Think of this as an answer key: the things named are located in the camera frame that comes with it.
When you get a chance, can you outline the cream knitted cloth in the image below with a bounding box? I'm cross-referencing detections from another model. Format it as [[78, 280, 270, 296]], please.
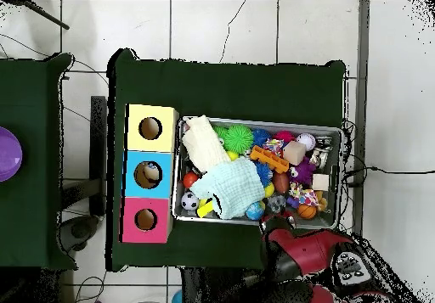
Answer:
[[181, 114, 232, 174]]

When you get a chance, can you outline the grey rounded stand foot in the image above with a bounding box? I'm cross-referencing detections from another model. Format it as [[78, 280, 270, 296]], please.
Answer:
[[59, 214, 100, 252]]

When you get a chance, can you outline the dark thin rod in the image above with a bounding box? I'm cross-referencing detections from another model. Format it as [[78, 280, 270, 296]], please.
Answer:
[[13, 0, 71, 31]]

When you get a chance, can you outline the small basketball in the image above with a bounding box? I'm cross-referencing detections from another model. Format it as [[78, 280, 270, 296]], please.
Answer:
[[297, 203, 318, 220]]

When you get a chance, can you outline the shallow wire mesh bin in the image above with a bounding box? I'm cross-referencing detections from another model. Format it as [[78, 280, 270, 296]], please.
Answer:
[[171, 115, 344, 231]]

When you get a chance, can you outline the tan wooden cube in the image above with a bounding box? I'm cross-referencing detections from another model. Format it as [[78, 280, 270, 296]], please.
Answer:
[[282, 140, 307, 166]]

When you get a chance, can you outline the wooden box with three holes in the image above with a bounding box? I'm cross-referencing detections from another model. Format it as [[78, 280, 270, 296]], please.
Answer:
[[118, 103, 180, 244]]

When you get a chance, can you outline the orange long toy block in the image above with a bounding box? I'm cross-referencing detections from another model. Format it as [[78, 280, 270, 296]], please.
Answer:
[[250, 145, 290, 174]]

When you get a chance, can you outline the thin black cable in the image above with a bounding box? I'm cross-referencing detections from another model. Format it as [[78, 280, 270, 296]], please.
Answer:
[[344, 166, 435, 187]]

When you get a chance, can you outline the dark green table cloth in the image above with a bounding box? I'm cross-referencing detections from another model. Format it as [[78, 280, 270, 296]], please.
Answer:
[[0, 52, 77, 271], [106, 48, 347, 272]]

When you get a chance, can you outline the purple plush monster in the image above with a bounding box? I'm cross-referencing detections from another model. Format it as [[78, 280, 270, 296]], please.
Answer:
[[287, 156, 317, 188]]

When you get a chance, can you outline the green spiky rubber ball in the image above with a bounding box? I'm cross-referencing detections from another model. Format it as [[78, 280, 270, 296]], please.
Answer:
[[223, 124, 255, 155]]

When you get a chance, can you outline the globe print ball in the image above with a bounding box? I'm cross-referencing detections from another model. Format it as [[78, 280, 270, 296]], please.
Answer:
[[245, 200, 265, 222]]

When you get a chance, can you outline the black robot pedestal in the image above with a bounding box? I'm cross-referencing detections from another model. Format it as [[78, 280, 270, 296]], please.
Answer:
[[181, 267, 252, 303]]

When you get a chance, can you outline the small soccer ball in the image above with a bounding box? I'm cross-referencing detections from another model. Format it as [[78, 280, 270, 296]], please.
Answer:
[[180, 190, 201, 211]]

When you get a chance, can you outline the purple bowl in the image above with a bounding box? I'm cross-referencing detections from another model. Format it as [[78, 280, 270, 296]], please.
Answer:
[[0, 126, 24, 182]]

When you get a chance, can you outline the mint knitted cloth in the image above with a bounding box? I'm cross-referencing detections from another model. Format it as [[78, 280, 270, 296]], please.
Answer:
[[189, 156, 266, 220]]

